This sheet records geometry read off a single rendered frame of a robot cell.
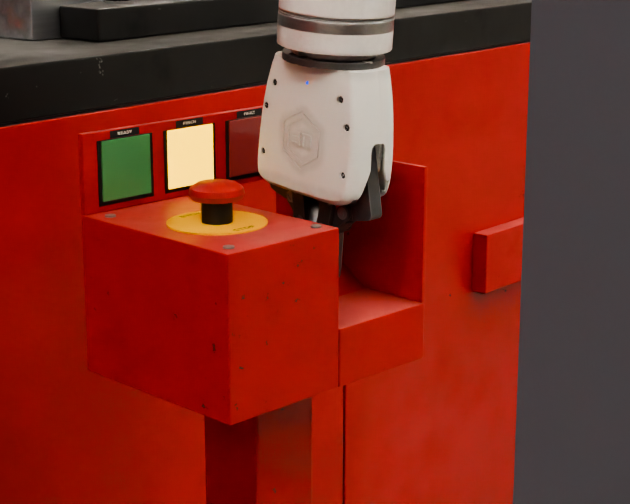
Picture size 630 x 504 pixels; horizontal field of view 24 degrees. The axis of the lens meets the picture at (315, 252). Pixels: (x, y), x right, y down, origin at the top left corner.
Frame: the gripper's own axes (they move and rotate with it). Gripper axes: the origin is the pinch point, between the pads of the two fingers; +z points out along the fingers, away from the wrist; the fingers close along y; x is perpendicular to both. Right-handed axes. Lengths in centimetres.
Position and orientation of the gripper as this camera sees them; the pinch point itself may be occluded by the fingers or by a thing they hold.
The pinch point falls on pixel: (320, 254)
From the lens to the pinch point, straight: 110.6
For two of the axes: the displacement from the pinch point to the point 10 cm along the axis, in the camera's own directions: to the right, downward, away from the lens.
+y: 7.1, 2.6, -6.6
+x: 7.0, -1.8, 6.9
